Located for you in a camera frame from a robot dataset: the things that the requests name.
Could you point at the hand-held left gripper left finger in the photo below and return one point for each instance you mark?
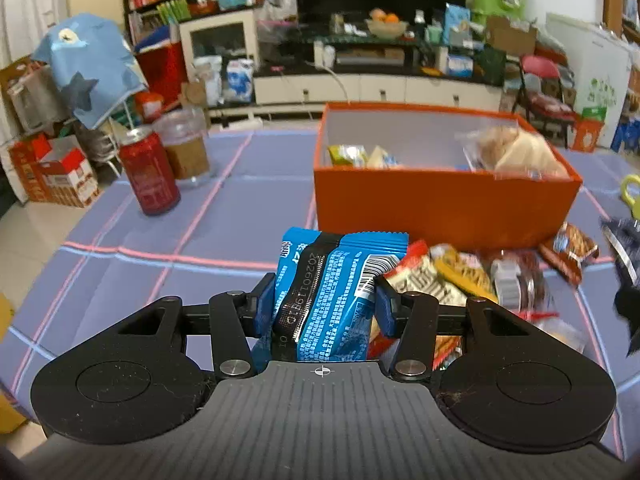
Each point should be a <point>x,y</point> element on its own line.
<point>263,305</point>

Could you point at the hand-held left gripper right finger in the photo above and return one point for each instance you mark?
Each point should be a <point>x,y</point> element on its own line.
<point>386,310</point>

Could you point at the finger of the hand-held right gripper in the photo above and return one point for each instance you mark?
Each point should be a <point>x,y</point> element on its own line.
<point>632,315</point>

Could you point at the blue cookie packet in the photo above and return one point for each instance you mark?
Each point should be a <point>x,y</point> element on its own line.
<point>330,290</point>

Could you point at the clear round biscuit packet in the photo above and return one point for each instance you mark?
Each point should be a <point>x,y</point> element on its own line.
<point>565,332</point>

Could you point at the orange cardboard box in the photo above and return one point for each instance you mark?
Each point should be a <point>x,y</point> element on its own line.
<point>425,205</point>

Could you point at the bread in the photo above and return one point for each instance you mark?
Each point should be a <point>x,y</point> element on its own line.
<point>537,157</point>

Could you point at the red white snack packet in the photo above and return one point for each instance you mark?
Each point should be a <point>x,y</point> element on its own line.
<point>420,275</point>

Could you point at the brown cookie packet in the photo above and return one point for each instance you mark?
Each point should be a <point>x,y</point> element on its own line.
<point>570,255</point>

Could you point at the orange yellow snack packet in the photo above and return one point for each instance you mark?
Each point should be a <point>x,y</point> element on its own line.
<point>465,272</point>

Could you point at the clear dark cookie packet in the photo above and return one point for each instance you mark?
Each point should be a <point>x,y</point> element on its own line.
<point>525,280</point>

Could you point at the blue plaid tablecloth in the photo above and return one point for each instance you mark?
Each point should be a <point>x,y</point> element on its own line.
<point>150,280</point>

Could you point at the yellow-green mug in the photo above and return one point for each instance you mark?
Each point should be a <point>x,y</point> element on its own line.
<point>625,185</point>

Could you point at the pale yellow snack packet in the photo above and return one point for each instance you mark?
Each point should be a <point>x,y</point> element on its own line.
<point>382,157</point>

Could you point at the clear plastic jar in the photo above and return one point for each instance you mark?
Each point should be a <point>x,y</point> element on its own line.
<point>187,157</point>

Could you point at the red drink can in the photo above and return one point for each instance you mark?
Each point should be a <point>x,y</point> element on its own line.
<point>150,175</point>

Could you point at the blue carton pack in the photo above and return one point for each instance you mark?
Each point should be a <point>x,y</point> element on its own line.
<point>627,135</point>

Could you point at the orange green carton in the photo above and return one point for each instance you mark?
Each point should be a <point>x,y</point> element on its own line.
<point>589,132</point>

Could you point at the clear bun packet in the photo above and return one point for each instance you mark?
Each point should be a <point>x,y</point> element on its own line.
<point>492,145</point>

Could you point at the white TV stand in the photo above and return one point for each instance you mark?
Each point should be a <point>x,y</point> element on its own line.
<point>375,90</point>

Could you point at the blue white floor bag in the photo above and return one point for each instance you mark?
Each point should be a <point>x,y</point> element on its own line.
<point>240,80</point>

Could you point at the red white cardboard box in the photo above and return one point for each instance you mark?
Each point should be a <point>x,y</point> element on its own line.
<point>65,180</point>

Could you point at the blue white box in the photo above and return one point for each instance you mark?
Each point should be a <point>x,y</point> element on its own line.
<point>459,65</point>

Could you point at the red storage box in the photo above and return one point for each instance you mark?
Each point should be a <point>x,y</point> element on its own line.
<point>160,70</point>

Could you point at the white chest freezer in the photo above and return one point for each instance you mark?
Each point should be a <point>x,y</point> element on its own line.
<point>595,55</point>

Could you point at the red folding chair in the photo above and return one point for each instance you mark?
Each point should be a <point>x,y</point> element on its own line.
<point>540,67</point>

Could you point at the dark green bag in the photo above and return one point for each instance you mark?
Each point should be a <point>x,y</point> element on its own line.
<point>490,65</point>

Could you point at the white glass door cabinet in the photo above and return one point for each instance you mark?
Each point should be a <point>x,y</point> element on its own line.
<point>220,40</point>

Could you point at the fruit bowl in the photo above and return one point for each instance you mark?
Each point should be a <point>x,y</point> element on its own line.
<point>386,30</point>

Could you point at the orange fruit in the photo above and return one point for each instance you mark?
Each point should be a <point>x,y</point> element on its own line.
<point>392,17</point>

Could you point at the brownish round fruit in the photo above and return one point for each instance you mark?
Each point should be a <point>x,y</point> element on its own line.
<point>377,14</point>

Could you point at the blue white standing bag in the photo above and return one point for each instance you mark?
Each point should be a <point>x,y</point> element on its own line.
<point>457,22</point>

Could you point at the blue star print cloth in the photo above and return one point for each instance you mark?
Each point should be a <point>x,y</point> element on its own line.
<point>85,60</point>

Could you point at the white curtain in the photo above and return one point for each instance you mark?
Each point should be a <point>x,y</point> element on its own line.
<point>30,5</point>

